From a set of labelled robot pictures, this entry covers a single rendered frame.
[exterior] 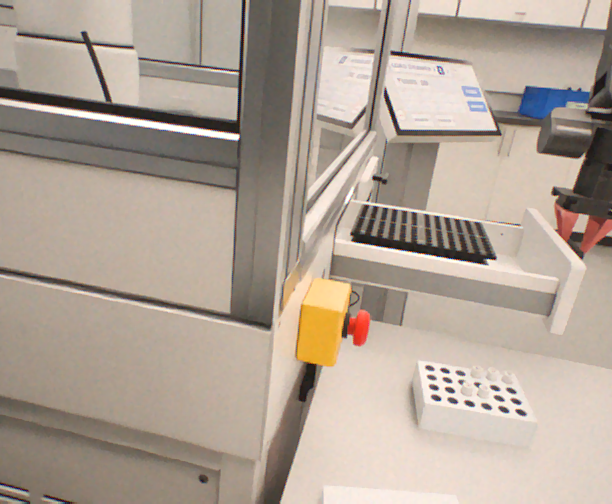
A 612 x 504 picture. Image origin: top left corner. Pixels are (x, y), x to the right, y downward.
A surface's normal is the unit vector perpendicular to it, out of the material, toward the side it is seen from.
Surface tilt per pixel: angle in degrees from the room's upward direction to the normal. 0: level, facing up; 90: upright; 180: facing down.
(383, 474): 0
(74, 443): 90
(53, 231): 90
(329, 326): 90
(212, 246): 90
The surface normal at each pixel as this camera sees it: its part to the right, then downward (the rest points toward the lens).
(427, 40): -0.11, 0.36
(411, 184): 0.55, 0.36
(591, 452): 0.11, -0.92
